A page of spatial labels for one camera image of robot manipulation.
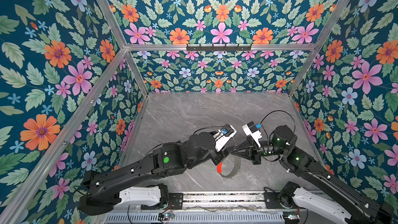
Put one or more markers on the aluminium front rail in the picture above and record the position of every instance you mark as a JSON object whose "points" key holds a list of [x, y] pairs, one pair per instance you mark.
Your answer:
{"points": [[212, 200]]}

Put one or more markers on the white slotted cable duct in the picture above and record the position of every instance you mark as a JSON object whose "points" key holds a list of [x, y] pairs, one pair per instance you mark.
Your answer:
{"points": [[198, 218]]}

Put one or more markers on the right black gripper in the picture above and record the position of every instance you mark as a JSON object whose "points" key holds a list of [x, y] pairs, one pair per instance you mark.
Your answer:
{"points": [[256, 153]]}

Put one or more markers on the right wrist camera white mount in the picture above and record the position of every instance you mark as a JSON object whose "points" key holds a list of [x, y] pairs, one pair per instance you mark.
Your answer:
{"points": [[251, 129]]}

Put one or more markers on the right small circuit board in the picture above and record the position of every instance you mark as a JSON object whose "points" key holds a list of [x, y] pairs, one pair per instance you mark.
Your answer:
{"points": [[290, 218]]}

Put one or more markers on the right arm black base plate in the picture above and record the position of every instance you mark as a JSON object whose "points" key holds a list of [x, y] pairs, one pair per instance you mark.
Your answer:
{"points": [[276, 200]]}

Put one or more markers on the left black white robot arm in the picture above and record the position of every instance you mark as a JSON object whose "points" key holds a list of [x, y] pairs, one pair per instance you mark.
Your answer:
{"points": [[168, 159]]}

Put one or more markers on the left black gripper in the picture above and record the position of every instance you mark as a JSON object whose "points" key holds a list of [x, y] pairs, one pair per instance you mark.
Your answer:
{"points": [[225, 152]]}

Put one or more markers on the large keyring with red grip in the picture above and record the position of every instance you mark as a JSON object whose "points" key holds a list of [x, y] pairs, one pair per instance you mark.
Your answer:
{"points": [[235, 169]]}

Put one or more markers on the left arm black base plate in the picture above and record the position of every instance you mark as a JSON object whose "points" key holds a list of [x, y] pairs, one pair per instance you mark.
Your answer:
{"points": [[170, 201]]}

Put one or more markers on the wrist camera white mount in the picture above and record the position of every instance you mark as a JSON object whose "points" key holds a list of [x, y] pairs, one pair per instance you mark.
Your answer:
{"points": [[251, 129], [223, 135]]}

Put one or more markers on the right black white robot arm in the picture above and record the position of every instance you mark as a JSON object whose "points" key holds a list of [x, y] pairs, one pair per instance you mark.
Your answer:
{"points": [[345, 206]]}

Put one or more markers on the small circuit board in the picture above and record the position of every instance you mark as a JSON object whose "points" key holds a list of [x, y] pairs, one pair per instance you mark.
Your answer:
{"points": [[165, 217], [290, 218]]}

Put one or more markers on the black hook rail on frame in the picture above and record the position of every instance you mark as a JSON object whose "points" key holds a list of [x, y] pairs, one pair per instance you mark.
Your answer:
{"points": [[219, 47]]}

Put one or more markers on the left small circuit board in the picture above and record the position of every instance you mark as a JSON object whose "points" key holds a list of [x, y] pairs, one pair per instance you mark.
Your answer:
{"points": [[165, 217]]}

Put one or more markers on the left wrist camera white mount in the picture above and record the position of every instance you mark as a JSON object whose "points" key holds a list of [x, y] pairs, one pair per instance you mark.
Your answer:
{"points": [[223, 135]]}

